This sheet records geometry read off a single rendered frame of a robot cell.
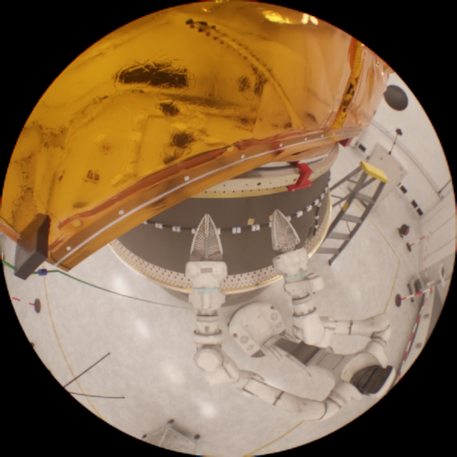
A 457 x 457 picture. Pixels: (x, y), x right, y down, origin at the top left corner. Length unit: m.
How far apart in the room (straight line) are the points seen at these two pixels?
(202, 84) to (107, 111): 0.12
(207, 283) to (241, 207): 0.34
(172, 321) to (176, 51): 2.14
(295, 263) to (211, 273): 0.22
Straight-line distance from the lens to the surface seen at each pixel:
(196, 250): 0.41
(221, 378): 0.45
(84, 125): 0.20
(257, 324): 1.80
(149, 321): 2.22
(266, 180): 0.52
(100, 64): 0.20
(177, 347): 2.16
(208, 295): 0.36
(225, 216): 0.61
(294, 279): 0.43
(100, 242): 0.40
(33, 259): 0.32
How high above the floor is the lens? 2.04
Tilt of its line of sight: 60 degrees down
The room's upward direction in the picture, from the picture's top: 8 degrees clockwise
